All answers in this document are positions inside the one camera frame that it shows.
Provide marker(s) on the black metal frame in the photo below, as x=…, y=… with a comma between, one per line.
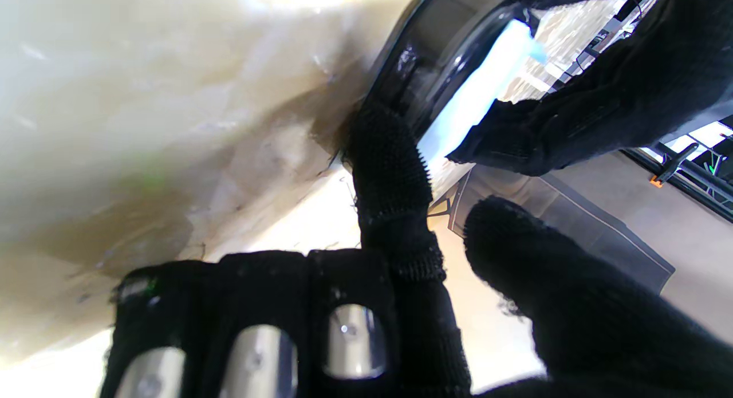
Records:
x=704, y=174

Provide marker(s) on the dark cabinet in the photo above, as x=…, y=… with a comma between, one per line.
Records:
x=595, y=237

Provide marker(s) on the small pill box blue lid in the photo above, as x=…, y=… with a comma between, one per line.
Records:
x=458, y=60

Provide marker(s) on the black clamp orange tip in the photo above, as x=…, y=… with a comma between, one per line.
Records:
x=673, y=166

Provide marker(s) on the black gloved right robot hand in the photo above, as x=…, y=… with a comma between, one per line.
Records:
x=601, y=329

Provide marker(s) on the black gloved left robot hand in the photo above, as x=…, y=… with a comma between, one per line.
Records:
x=630, y=89

